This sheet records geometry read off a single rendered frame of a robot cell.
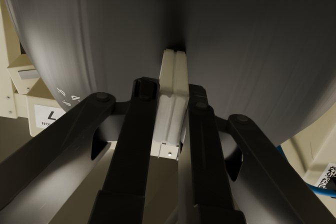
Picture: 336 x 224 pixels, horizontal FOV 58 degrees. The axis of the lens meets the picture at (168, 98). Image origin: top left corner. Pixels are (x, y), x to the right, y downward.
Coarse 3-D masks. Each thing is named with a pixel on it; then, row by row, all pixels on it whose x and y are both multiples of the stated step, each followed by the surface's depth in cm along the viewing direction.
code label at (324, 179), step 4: (328, 164) 52; (332, 164) 52; (328, 168) 52; (332, 168) 52; (324, 172) 53; (328, 172) 53; (332, 172) 53; (320, 176) 53; (324, 176) 53; (328, 176) 53; (332, 176) 53; (320, 180) 54; (324, 180) 54; (328, 180) 54; (316, 184) 55; (320, 184) 55; (324, 184) 54
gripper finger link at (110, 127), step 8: (120, 104) 14; (128, 104) 14; (112, 112) 13; (120, 112) 13; (104, 120) 13; (112, 120) 13; (120, 120) 13; (96, 128) 13; (104, 128) 13; (112, 128) 13; (120, 128) 13; (96, 136) 13; (104, 136) 13; (112, 136) 14
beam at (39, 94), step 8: (40, 80) 86; (32, 88) 82; (40, 88) 82; (32, 96) 80; (40, 96) 80; (48, 96) 80; (32, 104) 81; (40, 104) 81; (48, 104) 80; (56, 104) 80; (32, 112) 82; (32, 120) 84; (32, 128) 85; (40, 128) 85; (112, 144) 87; (152, 144) 86; (160, 144) 86; (152, 152) 88; (160, 152) 88; (168, 152) 88; (176, 152) 88
